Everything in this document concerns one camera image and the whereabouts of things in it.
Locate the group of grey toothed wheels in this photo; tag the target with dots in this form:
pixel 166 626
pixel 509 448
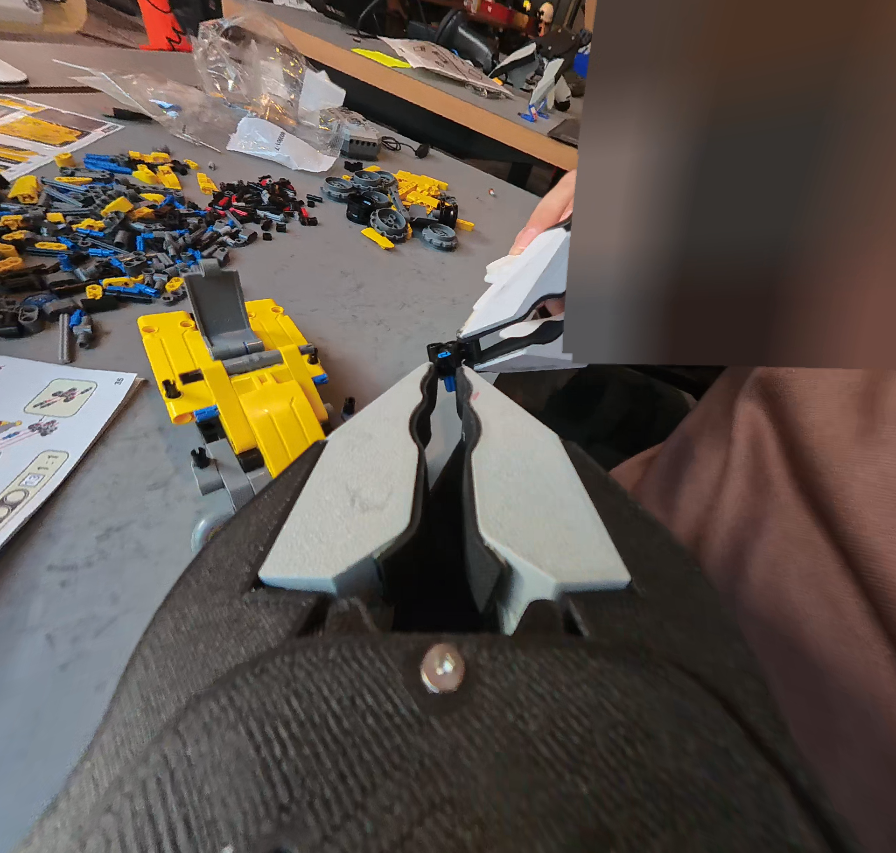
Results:
pixel 378 209

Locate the instruction booklet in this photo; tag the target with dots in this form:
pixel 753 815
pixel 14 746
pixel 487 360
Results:
pixel 49 433

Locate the pile of yellow beams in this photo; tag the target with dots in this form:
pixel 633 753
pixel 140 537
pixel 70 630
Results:
pixel 420 188

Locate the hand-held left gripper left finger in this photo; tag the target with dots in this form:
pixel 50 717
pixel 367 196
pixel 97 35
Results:
pixel 350 503

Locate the crumpled clear plastic bag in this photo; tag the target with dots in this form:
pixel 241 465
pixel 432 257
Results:
pixel 238 76

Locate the black multi-hole connector piece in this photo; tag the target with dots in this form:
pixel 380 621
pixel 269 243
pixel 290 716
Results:
pixel 444 353

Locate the background wooden table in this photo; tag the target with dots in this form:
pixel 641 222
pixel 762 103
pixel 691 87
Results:
pixel 406 76

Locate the person's right hand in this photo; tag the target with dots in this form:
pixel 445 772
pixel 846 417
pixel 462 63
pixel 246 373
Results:
pixel 546 216

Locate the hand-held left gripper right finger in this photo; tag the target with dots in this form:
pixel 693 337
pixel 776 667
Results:
pixel 539 510

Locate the yellow toy vehicle model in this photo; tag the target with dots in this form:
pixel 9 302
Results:
pixel 238 377

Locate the pile of small building parts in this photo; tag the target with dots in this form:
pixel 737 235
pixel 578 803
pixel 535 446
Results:
pixel 126 237

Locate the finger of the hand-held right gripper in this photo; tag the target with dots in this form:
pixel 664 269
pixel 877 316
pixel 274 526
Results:
pixel 525 279
pixel 525 342

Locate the grey motor block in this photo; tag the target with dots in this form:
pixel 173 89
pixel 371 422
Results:
pixel 360 145

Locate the grey desk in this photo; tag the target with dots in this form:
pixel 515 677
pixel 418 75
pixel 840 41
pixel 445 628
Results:
pixel 112 559

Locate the white-labelled plastic bag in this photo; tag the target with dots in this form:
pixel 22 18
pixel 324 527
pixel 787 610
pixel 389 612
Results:
pixel 280 143

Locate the yellow curved panel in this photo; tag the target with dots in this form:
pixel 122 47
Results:
pixel 377 237

